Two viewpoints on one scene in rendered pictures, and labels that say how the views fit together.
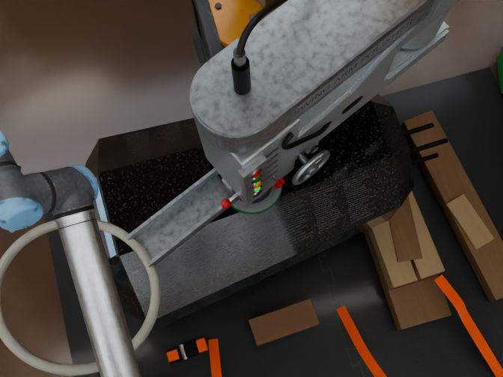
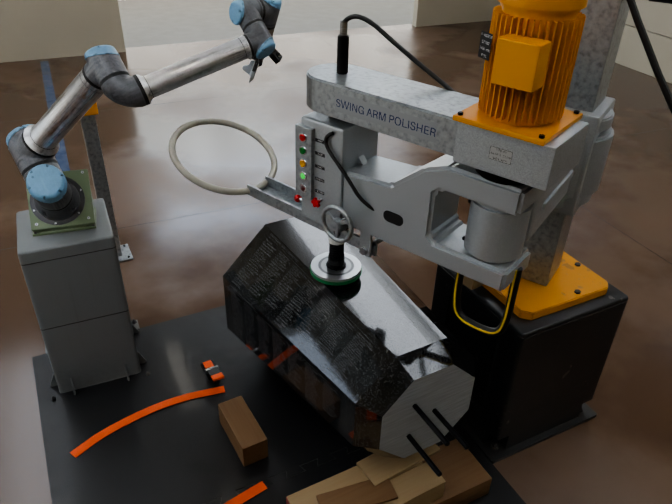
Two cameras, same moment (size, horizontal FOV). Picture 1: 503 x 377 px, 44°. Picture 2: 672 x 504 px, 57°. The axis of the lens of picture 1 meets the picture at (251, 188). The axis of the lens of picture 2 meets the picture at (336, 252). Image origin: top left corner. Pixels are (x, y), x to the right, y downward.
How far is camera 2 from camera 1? 2.16 m
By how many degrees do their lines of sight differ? 53
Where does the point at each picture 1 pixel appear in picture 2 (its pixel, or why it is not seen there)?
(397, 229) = (353, 490)
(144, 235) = (271, 189)
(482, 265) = not seen: outside the picture
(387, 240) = (338, 484)
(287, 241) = (299, 325)
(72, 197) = (253, 33)
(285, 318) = (245, 421)
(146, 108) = not seen: hidden behind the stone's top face
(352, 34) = (401, 97)
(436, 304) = not seen: outside the picture
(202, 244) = (283, 266)
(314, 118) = (362, 175)
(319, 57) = (376, 89)
